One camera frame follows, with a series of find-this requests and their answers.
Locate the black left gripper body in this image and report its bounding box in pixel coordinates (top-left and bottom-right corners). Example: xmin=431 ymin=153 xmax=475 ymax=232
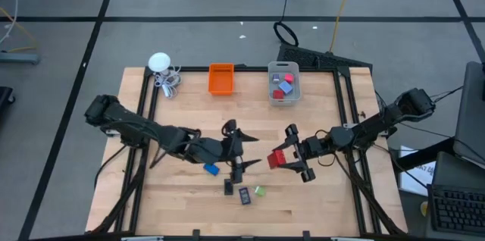
xmin=210 ymin=118 xmax=246 ymax=185

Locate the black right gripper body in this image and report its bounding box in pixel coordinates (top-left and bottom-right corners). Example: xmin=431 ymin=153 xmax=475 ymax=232
xmin=286 ymin=123 xmax=333 ymax=183

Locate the translucent red wall charger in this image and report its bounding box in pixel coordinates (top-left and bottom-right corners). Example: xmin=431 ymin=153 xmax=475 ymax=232
xmin=267 ymin=149 xmax=288 ymax=169

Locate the dark blue adapter box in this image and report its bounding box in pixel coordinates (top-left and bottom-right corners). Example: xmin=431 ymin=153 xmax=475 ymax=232
xmin=239 ymin=186 xmax=252 ymax=206

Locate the orange plastic basket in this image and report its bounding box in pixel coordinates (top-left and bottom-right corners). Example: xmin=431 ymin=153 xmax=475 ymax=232
xmin=208 ymin=62 xmax=235 ymax=96

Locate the black perforated panel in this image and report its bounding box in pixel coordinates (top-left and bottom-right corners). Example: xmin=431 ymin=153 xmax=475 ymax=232
xmin=277 ymin=42 xmax=374 ymax=70

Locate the white paper sheet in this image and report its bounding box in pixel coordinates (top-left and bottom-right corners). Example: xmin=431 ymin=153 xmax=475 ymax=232
xmin=398 ymin=145 xmax=437 ymax=197

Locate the white dome-shaped device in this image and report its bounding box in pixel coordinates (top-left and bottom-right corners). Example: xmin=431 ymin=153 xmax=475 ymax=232
xmin=147 ymin=52 xmax=172 ymax=74

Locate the dark grey desk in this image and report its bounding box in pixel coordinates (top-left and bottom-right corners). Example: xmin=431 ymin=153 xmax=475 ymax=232
xmin=393 ymin=136 xmax=485 ymax=241

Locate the black computer keyboard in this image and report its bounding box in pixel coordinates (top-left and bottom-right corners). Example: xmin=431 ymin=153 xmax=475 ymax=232
xmin=427 ymin=183 xmax=485 ymax=236

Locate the large computer monitor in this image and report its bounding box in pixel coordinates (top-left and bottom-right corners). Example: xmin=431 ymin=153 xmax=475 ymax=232
xmin=452 ymin=61 xmax=485 ymax=170

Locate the grey metal floor foot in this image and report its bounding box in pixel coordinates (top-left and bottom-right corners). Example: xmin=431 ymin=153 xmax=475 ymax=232
xmin=0 ymin=51 xmax=41 ymax=65

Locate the black floor object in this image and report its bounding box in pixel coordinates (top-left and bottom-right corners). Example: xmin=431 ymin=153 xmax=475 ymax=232
xmin=0 ymin=86 xmax=16 ymax=121

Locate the black aluminium rig frame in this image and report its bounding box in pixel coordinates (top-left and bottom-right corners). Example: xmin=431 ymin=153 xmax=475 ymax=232
xmin=90 ymin=65 xmax=408 ymax=236

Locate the white coiled cable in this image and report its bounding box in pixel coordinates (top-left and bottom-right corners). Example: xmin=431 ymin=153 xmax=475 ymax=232
xmin=153 ymin=65 xmax=183 ymax=100

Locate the black arm base cable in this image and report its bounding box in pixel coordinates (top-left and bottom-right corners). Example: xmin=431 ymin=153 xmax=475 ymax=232
xmin=93 ymin=144 xmax=128 ymax=189

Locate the black power cable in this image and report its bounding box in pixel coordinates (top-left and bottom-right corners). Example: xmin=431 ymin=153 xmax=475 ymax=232
xmin=427 ymin=85 xmax=465 ymax=139

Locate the yellow hanging cable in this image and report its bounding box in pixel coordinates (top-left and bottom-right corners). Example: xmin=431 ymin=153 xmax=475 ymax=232
xmin=328 ymin=0 xmax=359 ymax=53

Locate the yellow floor cable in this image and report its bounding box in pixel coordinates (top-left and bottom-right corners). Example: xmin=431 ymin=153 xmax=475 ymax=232
xmin=0 ymin=5 xmax=39 ymax=53

